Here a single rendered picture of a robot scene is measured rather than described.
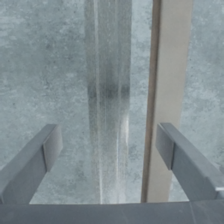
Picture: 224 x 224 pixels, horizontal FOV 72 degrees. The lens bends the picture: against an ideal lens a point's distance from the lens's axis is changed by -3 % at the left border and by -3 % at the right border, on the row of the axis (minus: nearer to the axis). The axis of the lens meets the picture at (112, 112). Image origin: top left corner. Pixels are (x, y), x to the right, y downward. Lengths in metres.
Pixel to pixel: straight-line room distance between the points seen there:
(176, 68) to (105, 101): 0.17
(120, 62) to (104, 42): 0.04
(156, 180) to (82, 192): 0.51
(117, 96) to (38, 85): 0.48
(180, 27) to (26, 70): 0.53
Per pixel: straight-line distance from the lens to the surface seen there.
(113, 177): 0.28
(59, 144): 0.16
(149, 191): 0.44
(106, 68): 0.22
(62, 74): 0.63
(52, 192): 0.89
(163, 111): 0.34
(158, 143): 0.16
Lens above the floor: 0.60
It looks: 73 degrees down
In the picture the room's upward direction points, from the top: 176 degrees clockwise
